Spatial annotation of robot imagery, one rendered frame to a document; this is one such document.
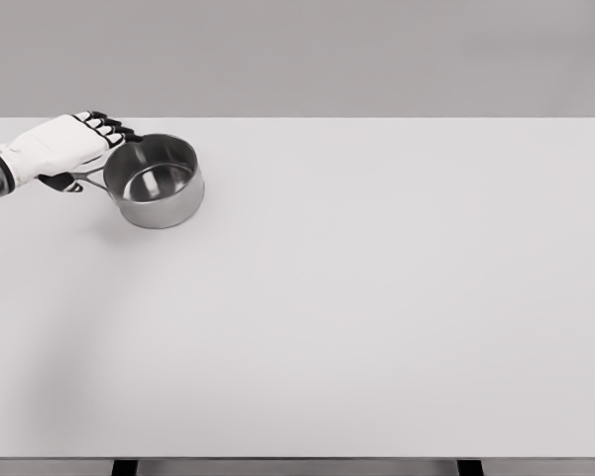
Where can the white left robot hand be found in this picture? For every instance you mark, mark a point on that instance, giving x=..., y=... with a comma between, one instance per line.
x=59, y=144

